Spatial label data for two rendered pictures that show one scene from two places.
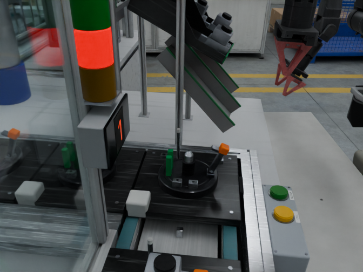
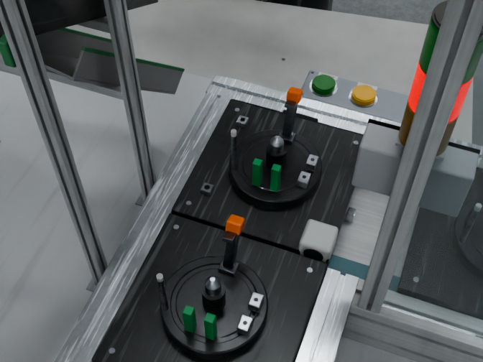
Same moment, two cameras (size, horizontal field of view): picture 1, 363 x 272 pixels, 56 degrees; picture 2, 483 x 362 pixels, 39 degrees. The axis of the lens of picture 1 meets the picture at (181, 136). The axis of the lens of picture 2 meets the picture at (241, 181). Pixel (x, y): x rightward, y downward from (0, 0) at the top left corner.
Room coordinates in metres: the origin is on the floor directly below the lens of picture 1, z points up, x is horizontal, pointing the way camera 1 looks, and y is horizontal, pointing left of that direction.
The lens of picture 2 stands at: (0.52, 0.61, 1.78)
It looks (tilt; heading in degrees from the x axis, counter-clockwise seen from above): 53 degrees down; 285
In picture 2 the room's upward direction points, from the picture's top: straight up
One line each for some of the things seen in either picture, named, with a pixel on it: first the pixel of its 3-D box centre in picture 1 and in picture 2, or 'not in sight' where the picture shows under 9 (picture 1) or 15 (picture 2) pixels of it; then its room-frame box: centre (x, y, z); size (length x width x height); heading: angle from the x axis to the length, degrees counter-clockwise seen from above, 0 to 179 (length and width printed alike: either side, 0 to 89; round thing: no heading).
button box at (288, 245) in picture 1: (280, 225); (361, 109); (0.53, -0.22, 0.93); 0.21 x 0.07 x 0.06; 175
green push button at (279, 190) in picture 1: (278, 193); (323, 86); (0.60, -0.23, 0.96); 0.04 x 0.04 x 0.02
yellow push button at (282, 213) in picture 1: (283, 215); (363, 96); (0.53, -0.22, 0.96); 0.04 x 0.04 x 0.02
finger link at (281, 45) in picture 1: (289, 51); not in sight; (0.68, -0.21, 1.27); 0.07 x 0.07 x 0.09; 84
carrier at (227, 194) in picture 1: (188, 164); (276, 154); (0.64, -0.02, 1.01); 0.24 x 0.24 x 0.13; 85
